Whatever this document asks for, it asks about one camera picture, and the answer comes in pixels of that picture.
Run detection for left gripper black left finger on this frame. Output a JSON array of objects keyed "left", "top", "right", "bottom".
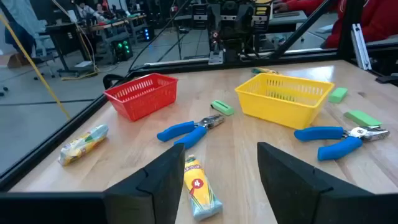
[{"left": 104, "top": 142, "right": 187, "bottom": 224}]

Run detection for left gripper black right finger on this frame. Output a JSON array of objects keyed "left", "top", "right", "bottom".
[{"left": 257, "top": 141, "right": 374, "bottom": 224}]

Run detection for yellow plastic basket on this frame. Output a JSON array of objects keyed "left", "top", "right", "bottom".
[{"left": 234, "top": 73, "right": 335, "bottom": 130}]

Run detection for green eraser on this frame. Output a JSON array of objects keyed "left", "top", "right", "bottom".
[
  {"left": 328, "top": 87, "right": 348, "bottom": 104},
  {"left": 210, "top": 100, "right": 235, "bottom": 116},
  {"left": 343, "top": 110, "right": 382, "bottom": 127}
]

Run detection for red plastic basket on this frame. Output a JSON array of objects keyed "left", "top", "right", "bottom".
[{"left": 104, "top": 73, "right": 178, "bottom": 122}]

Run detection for computer tower green lights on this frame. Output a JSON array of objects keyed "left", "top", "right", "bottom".
[{"left": 111, "top": 37, "right": 134, "bottom": 62}]

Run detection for computer tower blue lights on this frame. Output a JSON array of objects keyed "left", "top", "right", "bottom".
[{"left": 142, "top": 26, "right": 155, "bottom": 41}]

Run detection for black office desk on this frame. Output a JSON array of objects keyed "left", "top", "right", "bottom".
[{"left": 46, "top": 14, "right": 147, "bottom": 74}]

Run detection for person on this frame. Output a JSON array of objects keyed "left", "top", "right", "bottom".
[
  {"left": 273, "top": 0, "right": 398, "bottom": 49},
  {"left": 76, "top": 1, "right": 108, "bottom": 23}
]

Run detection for black metal table frame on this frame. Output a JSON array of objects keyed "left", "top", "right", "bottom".
[{"left": 0, "top": 0, "right": 398, "bottom": 191}]

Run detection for black cable loop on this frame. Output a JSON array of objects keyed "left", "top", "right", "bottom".
[{"left": 102, "top": 73, "right": 125, "bottom": 90}]

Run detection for yellow cord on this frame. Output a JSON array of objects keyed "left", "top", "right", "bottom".
[{"left": 0, "top": 14, "right": 71, "bottom": 119}]

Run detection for silver aluminium extrusion bracket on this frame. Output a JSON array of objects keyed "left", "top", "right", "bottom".
[{"left": 351, "top": 23, "right": 373, "bottom": 71}]

